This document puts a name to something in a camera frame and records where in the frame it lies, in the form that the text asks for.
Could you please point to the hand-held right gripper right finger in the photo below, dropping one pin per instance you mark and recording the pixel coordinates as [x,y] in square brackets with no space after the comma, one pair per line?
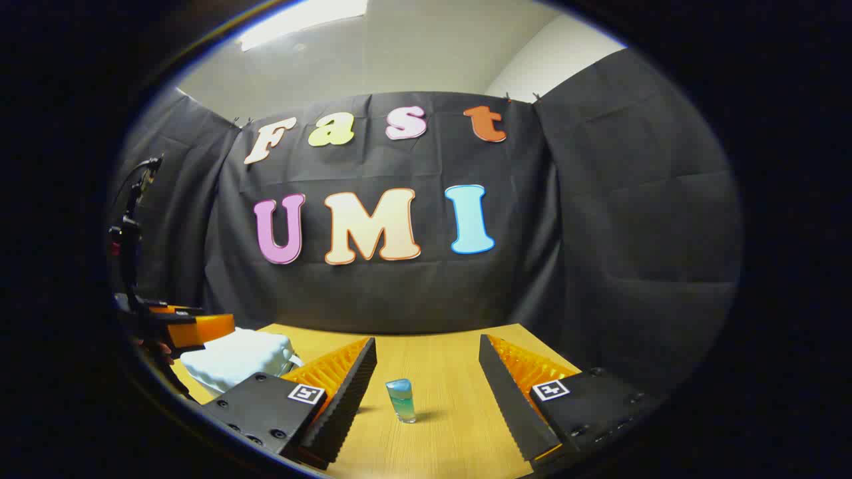
[509,399]

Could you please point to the black backdrop cloth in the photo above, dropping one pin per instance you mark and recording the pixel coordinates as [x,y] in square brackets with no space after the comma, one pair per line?
[599,219]

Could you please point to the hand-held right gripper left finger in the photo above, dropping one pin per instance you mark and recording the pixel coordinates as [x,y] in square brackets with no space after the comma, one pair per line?
[349,392]

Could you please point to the small blue-green bottle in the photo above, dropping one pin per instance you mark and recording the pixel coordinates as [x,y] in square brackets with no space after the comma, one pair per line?
[401,400]

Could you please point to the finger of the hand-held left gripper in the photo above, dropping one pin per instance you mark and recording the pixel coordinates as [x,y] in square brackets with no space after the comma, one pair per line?
[206,328]
[176,309]

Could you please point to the white suitcase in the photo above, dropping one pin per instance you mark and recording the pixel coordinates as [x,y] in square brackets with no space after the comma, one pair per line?
[233,359]

